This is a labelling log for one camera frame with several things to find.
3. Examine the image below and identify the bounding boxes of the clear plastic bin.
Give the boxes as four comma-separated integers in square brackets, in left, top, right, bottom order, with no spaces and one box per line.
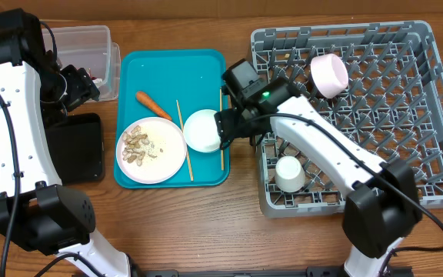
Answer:
[42,25,121,102]

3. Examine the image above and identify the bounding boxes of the white bowl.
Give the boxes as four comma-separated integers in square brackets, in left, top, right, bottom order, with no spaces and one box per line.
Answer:
[183,109,221,153]

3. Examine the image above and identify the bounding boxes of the orange carrot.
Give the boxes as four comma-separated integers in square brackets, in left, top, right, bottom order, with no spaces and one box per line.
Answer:
[135,91,172,121]

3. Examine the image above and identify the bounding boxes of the peanut pile on plate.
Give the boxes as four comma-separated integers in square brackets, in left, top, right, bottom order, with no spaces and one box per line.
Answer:
[121,125,164,167]

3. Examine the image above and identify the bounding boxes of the teal plastic tray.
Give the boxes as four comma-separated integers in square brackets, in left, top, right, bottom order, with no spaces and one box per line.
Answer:
[114,49,230,189]

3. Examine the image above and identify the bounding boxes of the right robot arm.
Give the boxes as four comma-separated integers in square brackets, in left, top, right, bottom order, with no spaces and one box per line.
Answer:
[215,59,422,276]

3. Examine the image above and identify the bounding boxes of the red foil snack wrapper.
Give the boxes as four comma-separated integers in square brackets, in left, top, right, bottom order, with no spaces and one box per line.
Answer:
[88,69,103,84]

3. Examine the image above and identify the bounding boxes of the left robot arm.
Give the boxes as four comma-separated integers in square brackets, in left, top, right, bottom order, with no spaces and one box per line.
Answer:
[0,8,141,276]

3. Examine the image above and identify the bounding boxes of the grey dishwasher rack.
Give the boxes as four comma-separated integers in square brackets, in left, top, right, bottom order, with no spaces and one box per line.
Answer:
[250,21,443,209]

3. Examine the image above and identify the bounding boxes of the left wooden chopstick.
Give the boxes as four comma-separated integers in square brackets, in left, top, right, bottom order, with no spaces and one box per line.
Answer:
[176,99,194,182]

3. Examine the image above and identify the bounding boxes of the right wooden chopstick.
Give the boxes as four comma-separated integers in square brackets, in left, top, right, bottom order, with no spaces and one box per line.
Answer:
[219,88,225,171]

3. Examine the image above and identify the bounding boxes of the wooden chopstick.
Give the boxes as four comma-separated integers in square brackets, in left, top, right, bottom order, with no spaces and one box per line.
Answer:
[219,88,225,171]
[176,99,194,182]

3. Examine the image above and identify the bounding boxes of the black tray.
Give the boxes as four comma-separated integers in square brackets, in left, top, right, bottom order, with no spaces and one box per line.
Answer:
[45,113,105,185]

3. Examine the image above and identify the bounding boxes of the pink bowl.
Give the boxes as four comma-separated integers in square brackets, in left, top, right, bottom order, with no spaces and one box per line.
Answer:
[310,54,348,98]

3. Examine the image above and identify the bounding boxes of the cream ceramic cup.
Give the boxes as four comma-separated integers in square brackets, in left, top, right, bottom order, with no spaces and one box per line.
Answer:
[275,156,305,193]

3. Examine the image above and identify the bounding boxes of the pink plate with rice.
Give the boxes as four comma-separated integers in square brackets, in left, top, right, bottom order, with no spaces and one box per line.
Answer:
[116,117,187,185]

